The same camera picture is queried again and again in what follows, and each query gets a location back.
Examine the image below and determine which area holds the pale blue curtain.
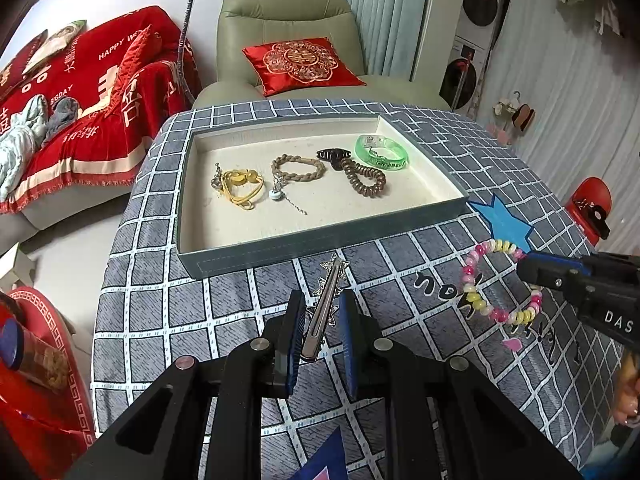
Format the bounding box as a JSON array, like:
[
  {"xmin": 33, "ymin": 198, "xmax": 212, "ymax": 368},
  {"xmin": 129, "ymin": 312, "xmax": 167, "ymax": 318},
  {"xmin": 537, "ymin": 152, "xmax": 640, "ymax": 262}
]
[{"xmin": 335, "ymin": 0, "xmax": 433, "ymax": 83}]

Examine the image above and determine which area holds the grey checked tablecloth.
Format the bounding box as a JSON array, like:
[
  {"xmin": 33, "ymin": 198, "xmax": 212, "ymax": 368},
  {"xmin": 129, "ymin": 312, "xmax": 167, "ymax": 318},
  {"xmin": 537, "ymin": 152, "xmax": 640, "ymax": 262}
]
[{"xmin": 90, "ymin": 100, "xmax": 640, "ymax": 480}]

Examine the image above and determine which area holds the light blue garment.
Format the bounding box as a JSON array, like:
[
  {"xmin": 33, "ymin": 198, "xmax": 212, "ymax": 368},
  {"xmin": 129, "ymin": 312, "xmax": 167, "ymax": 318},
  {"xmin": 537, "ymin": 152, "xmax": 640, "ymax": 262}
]
[{"xmin": 0, "ymin": 95, "xmax": 51, "ymax": 201}]

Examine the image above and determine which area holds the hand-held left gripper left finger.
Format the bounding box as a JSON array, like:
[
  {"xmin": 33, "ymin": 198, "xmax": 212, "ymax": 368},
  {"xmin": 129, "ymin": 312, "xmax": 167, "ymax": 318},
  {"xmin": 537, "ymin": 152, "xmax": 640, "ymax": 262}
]
[{"xmin": 65, "ymin": 289, "xmax": 307, "ymax": 480}]

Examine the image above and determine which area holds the jar with blue lid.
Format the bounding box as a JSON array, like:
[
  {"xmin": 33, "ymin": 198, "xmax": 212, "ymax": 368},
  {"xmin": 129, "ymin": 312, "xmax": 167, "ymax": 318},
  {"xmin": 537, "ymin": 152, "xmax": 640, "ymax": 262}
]
[{"xmin": 0, "ymin": 320, "xmax": 71, "ymax": 391}]

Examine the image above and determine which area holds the dark red pillow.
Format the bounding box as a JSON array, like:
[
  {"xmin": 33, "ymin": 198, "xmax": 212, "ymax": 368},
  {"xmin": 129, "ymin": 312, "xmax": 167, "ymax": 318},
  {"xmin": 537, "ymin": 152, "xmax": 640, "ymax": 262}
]
[{"xmin": 0, "ymin": 30, "xmax": 48, "ymax": 86}]

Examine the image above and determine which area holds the grey-blue jewelry tray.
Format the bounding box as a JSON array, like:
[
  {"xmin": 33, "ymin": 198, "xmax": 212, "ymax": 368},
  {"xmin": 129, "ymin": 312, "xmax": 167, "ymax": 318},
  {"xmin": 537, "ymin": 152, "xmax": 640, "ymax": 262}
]
[{"xmin": 176, "ymin": 112, "xmax": 471, "ymax": 281}]

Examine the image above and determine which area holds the yellow hair tie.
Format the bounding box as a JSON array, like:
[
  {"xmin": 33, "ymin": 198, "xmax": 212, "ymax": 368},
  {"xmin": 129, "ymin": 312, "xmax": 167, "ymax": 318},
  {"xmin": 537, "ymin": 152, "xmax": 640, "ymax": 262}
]
[{"xmin": 220, "ymin": 167, "xmax": 265, "ymax": 211}]

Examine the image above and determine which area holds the grey garment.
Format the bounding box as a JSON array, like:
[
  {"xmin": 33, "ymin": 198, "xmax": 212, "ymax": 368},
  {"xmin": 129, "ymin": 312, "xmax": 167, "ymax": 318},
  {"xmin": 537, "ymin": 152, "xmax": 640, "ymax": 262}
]
[{"xmin": 40, "ymin": 96, "xmax": 83, "ymax": 148}]

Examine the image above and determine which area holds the green translucent bangle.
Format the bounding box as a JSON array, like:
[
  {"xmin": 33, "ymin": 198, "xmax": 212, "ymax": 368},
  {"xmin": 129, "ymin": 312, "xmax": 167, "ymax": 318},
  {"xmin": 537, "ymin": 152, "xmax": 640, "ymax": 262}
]
[{"xmin": 355, "ymin": 133, "xmax": 407, "ymax": 168}]

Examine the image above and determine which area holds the red printed blanket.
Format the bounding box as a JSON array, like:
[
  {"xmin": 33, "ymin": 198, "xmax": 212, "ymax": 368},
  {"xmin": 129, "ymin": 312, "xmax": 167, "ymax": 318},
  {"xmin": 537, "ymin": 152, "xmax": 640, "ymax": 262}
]
[{"xmin": 0, "ymin": 6, "xmax": 201, "ymax": 213}]

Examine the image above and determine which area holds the portrait print pillow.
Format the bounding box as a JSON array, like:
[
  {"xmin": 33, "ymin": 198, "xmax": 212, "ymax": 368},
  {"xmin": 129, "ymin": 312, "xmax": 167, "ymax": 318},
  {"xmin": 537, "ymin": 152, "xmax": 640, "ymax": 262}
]
[{"xmin": 22, "ymin": 20, "xmax": 88, "ymax": 73}]

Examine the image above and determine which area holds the pale green armchair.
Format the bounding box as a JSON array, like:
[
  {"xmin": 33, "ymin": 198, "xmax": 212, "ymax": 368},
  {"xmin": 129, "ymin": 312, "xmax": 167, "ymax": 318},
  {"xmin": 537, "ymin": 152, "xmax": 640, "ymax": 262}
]
[{"xmin": 192, "ymin": 0, "xmax": 451, "ymax": 111}]

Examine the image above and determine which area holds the braided brown bracelet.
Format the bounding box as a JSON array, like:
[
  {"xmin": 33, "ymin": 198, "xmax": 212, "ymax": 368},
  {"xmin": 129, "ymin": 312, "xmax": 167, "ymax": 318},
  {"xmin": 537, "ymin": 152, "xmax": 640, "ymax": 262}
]
[{"xmin": 271, "ymin": 153, "xmax": 326, "ymax": 184}]

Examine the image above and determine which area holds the brown spiral hair tie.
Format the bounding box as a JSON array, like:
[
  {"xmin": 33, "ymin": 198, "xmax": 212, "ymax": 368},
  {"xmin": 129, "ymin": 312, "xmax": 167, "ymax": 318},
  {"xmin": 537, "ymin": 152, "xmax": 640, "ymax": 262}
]
[{"xmin": 342, "ymin": 157, "xmax": 387, "ymax": 198}]

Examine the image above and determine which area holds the silver heart pendant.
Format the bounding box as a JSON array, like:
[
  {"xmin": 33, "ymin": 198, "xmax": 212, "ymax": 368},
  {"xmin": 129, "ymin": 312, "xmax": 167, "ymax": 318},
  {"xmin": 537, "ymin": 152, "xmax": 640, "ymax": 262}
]
[{"xmin": 270, "ymin": 172, "xmax": 308, "ymax": 216}]

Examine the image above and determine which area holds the red embroidered cushion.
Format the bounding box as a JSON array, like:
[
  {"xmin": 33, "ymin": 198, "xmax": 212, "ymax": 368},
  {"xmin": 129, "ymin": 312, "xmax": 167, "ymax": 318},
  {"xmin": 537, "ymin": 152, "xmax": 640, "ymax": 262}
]
[{"xmin": 241, "ymin": 36, "xmax": 367, "ymax": 97}]

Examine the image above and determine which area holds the person's right hand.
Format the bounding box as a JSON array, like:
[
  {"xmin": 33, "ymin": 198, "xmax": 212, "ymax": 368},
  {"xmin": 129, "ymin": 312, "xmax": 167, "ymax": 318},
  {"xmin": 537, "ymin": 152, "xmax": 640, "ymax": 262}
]
[{"xmin": 616, "ymin": 350, "xmax": 640, "ymax": 428}]

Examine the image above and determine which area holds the red plastic stool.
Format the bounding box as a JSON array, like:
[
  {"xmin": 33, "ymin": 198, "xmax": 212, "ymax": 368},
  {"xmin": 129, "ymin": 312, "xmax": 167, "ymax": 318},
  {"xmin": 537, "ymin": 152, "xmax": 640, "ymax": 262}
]
[{"xmin": 567, "ymin": 176, "xmax": 613, "ymax": 248}]

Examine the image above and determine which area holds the small decorative hanger stand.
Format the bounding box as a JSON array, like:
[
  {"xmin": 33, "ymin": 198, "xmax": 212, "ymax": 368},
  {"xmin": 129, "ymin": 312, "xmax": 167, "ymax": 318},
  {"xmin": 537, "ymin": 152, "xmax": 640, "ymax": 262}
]
[{"xmin": 492, "ymin": 90, "xmax": 537, "ymax": 133}]

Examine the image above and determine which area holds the white cardboard box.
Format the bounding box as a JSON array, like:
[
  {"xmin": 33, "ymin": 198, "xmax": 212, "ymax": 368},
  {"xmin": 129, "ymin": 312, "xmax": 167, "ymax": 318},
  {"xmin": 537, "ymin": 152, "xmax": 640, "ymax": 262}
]
[{"xmin": 0, "ymin": 242, "xmax": 36, "ymax": 293}]

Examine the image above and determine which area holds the black hair claw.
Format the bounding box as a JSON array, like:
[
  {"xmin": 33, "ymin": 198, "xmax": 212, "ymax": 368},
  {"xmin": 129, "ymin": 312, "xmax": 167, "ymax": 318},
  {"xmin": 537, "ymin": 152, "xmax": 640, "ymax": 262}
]
[{"xmin": 315, "ymin": 146, "xmax": 351, "ymax": 170}]

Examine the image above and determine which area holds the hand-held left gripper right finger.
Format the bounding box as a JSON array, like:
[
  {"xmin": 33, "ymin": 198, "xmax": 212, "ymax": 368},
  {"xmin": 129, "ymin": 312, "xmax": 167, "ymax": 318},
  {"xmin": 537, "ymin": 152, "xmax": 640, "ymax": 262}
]
[{"xmin": 337, "ymin": 290, "xmax": 583, "ymax": 480}]

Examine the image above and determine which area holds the red blanket sofa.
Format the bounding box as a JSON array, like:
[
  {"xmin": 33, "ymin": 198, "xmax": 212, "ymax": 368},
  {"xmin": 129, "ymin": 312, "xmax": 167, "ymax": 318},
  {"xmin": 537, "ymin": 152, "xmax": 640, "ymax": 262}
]
[{"xmin": 0, "ymin": 6, "xmax": 203, "ymax": 231}]

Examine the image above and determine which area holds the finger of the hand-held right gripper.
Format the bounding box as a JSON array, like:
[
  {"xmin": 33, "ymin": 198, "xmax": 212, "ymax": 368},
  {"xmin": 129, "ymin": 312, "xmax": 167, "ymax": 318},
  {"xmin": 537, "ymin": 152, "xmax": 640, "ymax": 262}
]
[
  {"xmin": 517, "ymin": 260, "xmax": 566, "ymax": 290},
  {"xmin": 530, "ymin": 253, "xmax": 591, "ymax": 274}
]

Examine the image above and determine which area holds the pink yellow bead bracelet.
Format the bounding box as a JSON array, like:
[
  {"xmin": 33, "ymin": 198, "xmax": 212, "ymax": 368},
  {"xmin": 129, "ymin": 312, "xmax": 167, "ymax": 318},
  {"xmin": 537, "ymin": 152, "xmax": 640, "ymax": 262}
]
[{"xmin": 461, "ymin": 240, "xmax": 545, "ymax": 327}]

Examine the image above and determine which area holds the silver hair clip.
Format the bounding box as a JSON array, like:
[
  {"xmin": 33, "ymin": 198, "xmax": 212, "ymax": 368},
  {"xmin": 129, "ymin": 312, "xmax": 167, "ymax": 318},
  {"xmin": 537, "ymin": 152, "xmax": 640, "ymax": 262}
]
[{"xmin": 299, "ymin": 255, "xmax": 351, "ymax": 363}]

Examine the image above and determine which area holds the silver pole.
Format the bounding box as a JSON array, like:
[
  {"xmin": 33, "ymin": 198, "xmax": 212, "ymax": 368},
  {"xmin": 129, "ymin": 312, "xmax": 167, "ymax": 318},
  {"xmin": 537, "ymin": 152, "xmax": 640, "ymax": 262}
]
[{"xmin": 176, "ymin": 0, "xmax": 206, "ymax": 103}]

